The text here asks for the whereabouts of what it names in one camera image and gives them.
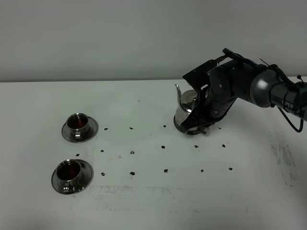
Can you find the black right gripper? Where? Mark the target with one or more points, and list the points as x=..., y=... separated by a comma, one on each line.
x=217, y=88

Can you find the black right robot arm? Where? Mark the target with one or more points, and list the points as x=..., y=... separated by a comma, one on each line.
x=263, y=86

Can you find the stainless steel teapot coaster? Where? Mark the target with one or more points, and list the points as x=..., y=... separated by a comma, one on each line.
x=193, y=132

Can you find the far stainless steel saucer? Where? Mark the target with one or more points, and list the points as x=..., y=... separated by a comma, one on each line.
x=93, y=129

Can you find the stainless steel saucer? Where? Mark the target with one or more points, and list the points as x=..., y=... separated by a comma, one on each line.
x=86, y=177
x=93, y=129

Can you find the far stainless steel teacup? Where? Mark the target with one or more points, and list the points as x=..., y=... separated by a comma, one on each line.
x=78, y=125

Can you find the stainless steel teacup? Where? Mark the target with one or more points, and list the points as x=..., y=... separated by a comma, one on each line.
x=78, y=125
x=68, y=174

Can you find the near stainless steel saucer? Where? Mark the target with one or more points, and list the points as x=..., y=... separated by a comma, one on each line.
x=86, y=177

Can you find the near stainless steel teacup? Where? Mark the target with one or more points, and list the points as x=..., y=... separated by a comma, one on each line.
x=68, y=174

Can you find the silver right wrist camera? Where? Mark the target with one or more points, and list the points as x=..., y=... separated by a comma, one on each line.
x=234, y=56

